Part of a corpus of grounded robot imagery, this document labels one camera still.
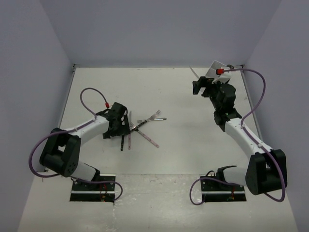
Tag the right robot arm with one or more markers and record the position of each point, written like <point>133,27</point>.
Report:
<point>266,170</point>

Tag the pink handled fork upper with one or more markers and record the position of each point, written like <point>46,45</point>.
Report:
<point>156,119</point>

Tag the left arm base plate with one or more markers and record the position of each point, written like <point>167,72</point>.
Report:
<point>84,192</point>

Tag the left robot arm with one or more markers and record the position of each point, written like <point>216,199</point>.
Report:
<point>62,149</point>

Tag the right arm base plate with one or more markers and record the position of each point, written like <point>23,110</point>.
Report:
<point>214,192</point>

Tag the black handled knife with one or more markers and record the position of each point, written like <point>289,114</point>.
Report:
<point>122,142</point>

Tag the black handled fork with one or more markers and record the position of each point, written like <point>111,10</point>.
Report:
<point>154,116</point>

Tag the white divided utensil container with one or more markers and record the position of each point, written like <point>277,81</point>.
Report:
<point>211,73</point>

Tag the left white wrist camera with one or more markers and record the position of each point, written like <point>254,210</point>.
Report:
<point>223,76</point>

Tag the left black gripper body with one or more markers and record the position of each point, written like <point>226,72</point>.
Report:
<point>120,129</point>

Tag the green handled knife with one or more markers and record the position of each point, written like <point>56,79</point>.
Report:
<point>195,74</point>

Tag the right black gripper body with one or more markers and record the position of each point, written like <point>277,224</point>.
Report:
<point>211,91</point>

